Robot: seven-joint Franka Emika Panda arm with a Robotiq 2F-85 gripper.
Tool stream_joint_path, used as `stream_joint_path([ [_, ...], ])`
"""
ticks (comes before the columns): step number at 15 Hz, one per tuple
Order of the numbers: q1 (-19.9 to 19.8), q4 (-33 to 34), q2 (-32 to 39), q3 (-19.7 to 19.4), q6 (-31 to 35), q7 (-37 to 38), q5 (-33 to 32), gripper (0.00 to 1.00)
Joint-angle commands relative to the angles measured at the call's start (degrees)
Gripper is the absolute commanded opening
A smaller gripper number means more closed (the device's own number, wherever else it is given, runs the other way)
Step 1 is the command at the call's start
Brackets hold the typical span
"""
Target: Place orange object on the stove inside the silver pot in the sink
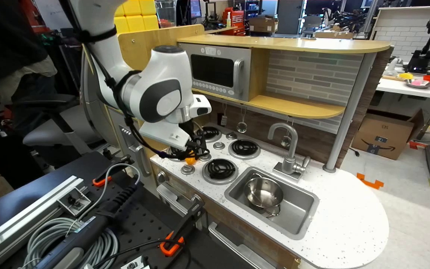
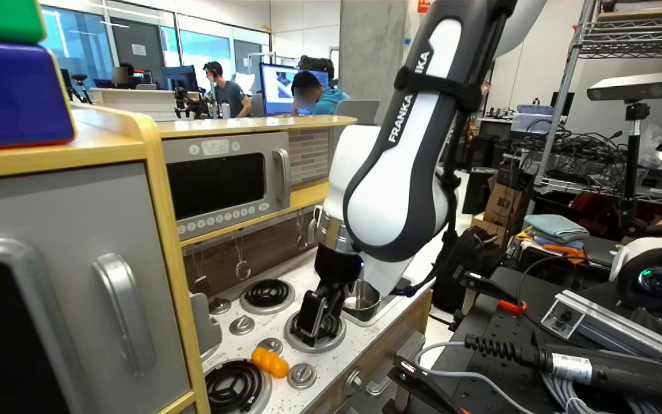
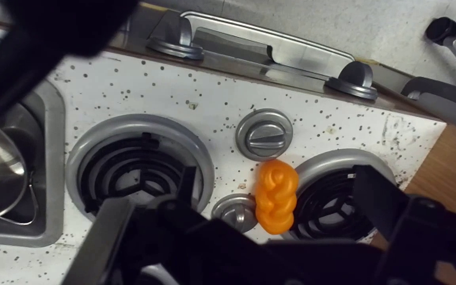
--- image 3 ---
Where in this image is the black coil burner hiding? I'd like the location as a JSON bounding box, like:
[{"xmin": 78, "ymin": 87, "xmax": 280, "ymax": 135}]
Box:
[
  {"xmin": 65, "ymin": 114, "xmax": 216, "ymax": 223},
  {"xmin": 281, "ymin": 148, "xmax": 397, "ymax": 242}
]

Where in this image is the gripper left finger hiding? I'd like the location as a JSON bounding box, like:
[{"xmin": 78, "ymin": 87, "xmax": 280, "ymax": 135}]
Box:
[{"xmin": 62, "ymin": 165, "xmax": 266, "ymax": 285}]

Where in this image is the silver oven door handle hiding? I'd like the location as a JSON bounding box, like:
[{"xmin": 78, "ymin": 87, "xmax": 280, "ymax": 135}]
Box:
[{"xmin": 180, "ymin": 11, "xmax": 356, "ymax": 78}]

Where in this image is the grey oven knob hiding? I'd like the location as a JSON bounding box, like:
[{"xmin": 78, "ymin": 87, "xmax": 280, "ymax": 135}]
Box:
[
  {"xmin": 145, "ymin": 11, "xmax": 205, "ymax": 61},
  {"xmin": 324, "ymin": 60, "xmax": 378, "ymax": 101}
]

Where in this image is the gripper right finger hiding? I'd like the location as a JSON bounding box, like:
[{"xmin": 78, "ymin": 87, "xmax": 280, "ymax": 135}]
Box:
[{"xmin": 352, "ymin": 164, "xmax": 456, "ymax": 285}]

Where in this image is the grey sink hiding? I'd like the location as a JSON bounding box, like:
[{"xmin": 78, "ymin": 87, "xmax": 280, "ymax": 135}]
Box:
[{"xmin": 0, "ymin": 79, "xmax": 67, "ymax": 248}]

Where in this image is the orange twisted toy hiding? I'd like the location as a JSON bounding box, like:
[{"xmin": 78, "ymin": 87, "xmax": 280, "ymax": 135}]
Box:
[{"xmin": 255, "ymin": 159, "xmax": 299, "ymax": 235}]

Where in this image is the grey stove knob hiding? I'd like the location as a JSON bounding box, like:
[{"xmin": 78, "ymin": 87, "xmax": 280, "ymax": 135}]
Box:
[
  {"xmin": 235, "ymin": 108, "xmax": 294, "ymax": 162},
  {"xmin": 211, "ymin": 193, "xmax": 258, "ymax": 234}
]

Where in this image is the office chair base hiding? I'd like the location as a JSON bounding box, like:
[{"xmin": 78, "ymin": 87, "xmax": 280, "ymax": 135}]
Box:
[{"xmin": 401, "ymin": 16, "xmax": 456, "ymax": 134}]

